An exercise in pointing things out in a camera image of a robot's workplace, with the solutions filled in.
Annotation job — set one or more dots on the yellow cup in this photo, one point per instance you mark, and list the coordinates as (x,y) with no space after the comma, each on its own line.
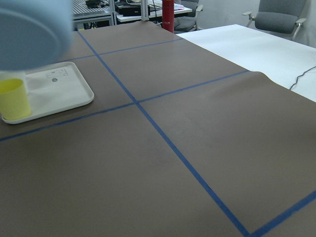
(14,103)

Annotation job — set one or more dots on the blue cup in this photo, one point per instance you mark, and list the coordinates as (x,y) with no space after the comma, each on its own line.
(34,33)

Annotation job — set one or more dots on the cream white cup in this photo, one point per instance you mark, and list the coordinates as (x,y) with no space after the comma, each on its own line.
(12,75)

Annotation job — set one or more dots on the cream rabbit tray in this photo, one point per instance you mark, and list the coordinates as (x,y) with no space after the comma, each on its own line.
(55,88)

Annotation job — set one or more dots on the red cylinder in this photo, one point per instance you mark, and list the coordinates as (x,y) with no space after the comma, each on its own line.
(168,15)

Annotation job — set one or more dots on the grey office chair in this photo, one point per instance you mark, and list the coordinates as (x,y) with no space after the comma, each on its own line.
(279,16)

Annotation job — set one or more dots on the aluminium frame post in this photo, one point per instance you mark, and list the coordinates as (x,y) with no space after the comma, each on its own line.
(144,11)

